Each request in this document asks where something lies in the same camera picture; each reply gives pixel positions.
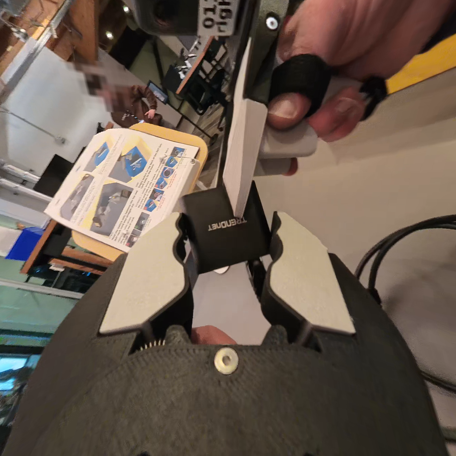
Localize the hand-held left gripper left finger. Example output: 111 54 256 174
98 212 195 343

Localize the instruction sheet on stand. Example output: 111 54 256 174
71 123 209 262

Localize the black monitor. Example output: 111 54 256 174
34 154 77 197

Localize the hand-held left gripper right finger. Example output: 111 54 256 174
261 211 357 344

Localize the black ethernet cable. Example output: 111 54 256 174
247 215 456 392

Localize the printed instruction sheet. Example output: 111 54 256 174
44 128 200 253

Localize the person's right hand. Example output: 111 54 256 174
266 0 456 177

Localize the yellow bin with black divider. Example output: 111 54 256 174
386 43 456 94

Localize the blue plastic box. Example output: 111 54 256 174
5 228 46 261

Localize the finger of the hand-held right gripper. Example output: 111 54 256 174
222 37 268 215

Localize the black network switch box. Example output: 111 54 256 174
180 181 271 275

